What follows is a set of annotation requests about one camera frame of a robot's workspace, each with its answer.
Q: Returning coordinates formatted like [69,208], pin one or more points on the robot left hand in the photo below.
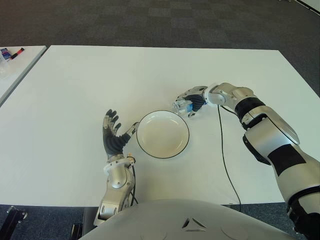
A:
[112,143]

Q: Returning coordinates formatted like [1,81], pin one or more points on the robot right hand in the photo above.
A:
[197,96]

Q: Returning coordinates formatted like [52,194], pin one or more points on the clear water bottle blue cap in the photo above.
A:
[181,107]

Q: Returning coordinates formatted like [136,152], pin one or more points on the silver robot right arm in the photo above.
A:
[275,135]

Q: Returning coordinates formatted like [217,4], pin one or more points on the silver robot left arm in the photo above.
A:
[117,175]

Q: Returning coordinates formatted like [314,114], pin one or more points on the white plate black rim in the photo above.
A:
[162,135]

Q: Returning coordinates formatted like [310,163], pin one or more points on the grey robot torso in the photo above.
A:
[187,220]

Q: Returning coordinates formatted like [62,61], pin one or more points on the white side table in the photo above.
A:
[22,66]

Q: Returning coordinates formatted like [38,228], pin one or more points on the black table foot caster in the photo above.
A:
[16,215]

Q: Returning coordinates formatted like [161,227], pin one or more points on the red black marker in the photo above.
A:
[17,53]

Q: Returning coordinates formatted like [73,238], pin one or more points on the blue white packet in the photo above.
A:
[5,53]

